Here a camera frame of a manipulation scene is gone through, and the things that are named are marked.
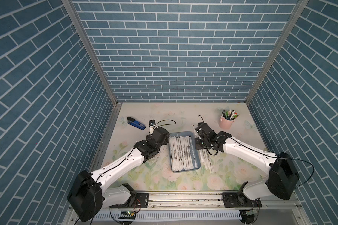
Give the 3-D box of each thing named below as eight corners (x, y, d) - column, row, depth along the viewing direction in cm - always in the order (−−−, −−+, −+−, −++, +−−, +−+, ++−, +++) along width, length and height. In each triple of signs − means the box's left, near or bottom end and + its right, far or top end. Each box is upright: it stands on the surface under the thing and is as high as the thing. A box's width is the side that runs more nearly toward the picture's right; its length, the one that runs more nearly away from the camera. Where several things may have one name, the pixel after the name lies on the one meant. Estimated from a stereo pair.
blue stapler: (127, 122, 109) (125, 119, 106) (130, 119, 112) (128, 116, 108) (143, 130, 105) (142, 127, 101) (146, 127, 107) (145, 123, 103)
